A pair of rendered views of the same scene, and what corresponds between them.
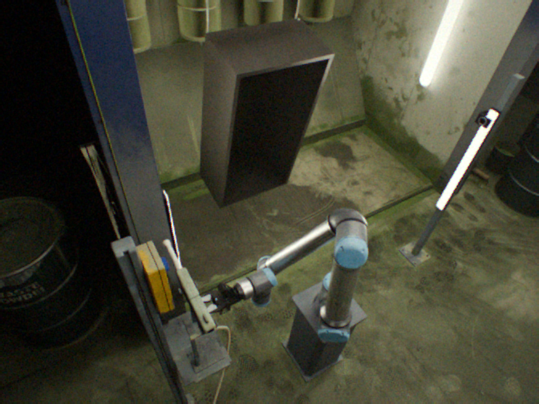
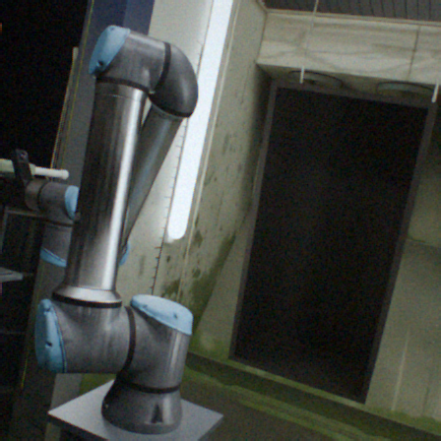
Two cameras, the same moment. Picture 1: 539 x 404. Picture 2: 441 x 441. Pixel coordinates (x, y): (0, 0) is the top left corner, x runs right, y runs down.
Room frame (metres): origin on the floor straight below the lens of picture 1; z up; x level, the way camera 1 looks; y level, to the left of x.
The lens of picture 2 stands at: (0.43, -1.42, 1.21)
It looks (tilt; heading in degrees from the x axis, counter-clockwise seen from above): 4 degrees down; 56
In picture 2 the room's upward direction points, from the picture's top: 12 degrees clockwise
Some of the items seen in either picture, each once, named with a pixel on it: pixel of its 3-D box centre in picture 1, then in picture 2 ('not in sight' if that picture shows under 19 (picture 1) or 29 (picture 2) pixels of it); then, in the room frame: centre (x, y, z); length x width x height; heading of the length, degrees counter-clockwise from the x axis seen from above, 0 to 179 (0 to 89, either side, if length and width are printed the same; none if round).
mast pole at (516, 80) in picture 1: (455, 184); not in sight; (1.95, -1.27, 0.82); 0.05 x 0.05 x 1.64; 35
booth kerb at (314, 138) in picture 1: (264, 155); (412, 438); (2.95, 0.12, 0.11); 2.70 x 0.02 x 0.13; 125
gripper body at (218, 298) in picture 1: (227, 298); (18, 192); (0.78, 0.15, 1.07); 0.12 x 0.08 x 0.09; 125
